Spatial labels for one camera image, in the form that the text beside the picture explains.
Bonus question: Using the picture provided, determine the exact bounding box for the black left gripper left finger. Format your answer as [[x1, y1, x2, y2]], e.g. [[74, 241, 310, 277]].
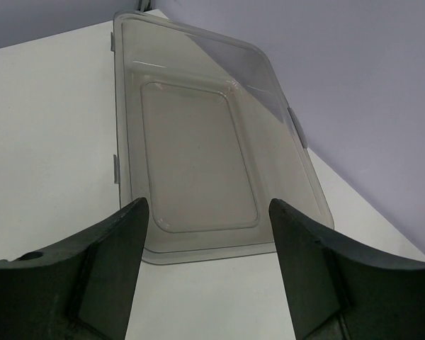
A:
[[0, 198, 149, 339]]

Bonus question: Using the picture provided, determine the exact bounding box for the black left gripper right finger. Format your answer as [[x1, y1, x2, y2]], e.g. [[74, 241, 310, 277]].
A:
[[268, 199, 425, 339]]

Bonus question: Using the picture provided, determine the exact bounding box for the smoky clear plastic bin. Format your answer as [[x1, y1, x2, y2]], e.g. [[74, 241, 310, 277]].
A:
[[111, 11, 334, 265]]

